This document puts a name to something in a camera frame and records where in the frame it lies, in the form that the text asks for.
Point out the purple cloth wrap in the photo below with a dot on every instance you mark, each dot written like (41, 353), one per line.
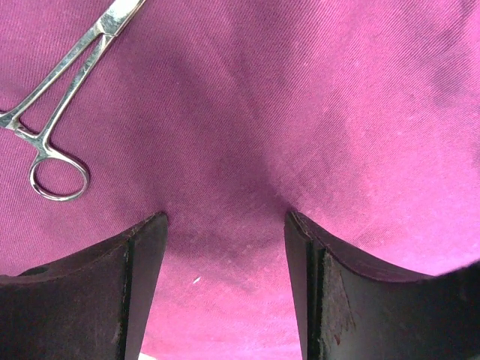
(363, 115)

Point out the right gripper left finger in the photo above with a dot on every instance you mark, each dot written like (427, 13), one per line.
(92, 304)

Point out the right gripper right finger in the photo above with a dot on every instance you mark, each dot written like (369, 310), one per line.
(352, 305)

